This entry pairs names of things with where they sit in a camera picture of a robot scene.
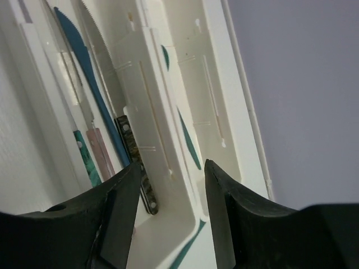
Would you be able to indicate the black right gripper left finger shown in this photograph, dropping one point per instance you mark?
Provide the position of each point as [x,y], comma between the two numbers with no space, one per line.
[92,230]

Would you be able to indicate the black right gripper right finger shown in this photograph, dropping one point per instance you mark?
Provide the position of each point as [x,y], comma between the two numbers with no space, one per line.
[250,231]

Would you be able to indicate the steel knife green handle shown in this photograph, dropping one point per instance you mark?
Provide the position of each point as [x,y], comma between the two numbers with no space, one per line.
[75,101]

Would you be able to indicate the steel knife pink handle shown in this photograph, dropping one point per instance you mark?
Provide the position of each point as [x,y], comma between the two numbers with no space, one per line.
[102,160]

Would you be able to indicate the teal plastic spoon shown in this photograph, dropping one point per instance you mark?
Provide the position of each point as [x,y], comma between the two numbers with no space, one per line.
[190,146]

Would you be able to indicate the steel knife dark marbled handle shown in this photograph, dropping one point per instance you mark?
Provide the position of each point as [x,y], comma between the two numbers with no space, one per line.
[134,151]

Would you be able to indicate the blue plastic knife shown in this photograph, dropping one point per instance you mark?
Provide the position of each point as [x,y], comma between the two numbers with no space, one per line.
[81,52]

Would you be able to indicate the white far tray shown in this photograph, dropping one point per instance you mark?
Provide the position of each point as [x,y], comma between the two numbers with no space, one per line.
[204,83]

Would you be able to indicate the white tray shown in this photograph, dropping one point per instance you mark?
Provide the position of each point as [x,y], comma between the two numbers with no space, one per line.
[204,83]
[134,84]

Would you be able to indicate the white near tray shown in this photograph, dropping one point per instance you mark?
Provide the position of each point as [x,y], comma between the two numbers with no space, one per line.
[134,84]

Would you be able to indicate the aluminium table edge rail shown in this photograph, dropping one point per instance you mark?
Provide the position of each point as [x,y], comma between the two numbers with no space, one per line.
[248,99]

